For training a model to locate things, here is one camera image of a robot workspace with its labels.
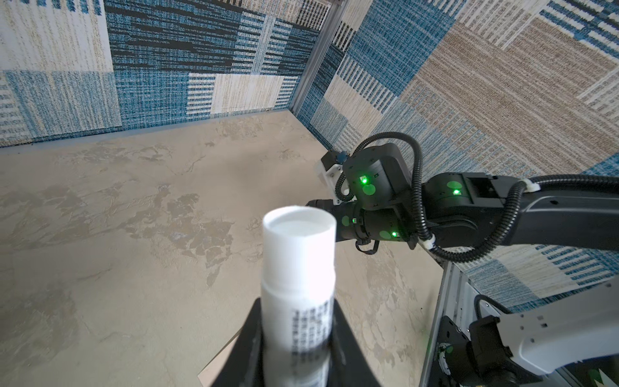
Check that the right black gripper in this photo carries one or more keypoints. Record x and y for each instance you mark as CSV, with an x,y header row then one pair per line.
x,y
368,226

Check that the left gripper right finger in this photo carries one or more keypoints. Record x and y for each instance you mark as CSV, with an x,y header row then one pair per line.
x,y
348,366

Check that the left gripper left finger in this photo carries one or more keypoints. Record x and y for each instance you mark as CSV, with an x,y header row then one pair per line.
x,y
244,365

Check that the pale pink envelope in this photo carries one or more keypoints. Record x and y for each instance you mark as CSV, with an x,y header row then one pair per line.
x,y
210,372

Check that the white glue stick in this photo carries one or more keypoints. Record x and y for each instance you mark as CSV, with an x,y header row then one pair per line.
x,y
297,295

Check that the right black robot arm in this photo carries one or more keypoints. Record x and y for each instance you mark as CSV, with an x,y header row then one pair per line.
x,y
461,218

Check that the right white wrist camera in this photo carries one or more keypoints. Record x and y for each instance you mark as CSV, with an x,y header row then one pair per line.
x,y
329,169

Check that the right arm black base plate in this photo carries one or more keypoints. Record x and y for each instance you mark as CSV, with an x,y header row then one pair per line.
x,y
450,364

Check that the aluminium mounting rail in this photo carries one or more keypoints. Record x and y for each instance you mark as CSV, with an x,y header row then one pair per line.
x,y
454,313

